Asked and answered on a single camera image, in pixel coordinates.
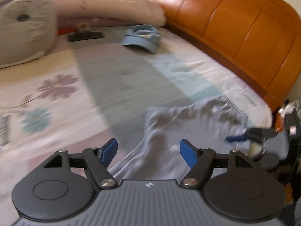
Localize grey-blue pants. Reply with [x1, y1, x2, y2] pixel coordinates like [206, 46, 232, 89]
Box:
[108, 97, 266, 182]

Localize wooden headboard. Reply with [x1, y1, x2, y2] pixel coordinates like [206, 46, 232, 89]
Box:
[156, 0, 300, 127]

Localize patchwork bed sheet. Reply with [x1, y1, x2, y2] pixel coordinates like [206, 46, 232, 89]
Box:
[1, 27, 268, 225]

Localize blue baseball cap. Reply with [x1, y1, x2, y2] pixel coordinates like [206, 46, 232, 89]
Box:
[120, 24, 161, 54]

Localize black phone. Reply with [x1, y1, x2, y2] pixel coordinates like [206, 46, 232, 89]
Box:
[68, 32, 105, 42]

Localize orange red object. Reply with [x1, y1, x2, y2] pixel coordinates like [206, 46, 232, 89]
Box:
[57, 29, 69, 36]

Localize grey cat face cushion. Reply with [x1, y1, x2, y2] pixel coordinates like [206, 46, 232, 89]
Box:
[1, 0, 58, 68]

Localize pink folded quilt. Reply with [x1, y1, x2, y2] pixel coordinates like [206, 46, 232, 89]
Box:
[52, 0, 166, 29]

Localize brown flower hair tie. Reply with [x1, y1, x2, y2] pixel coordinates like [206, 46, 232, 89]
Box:
[76, 22, 91, 33]

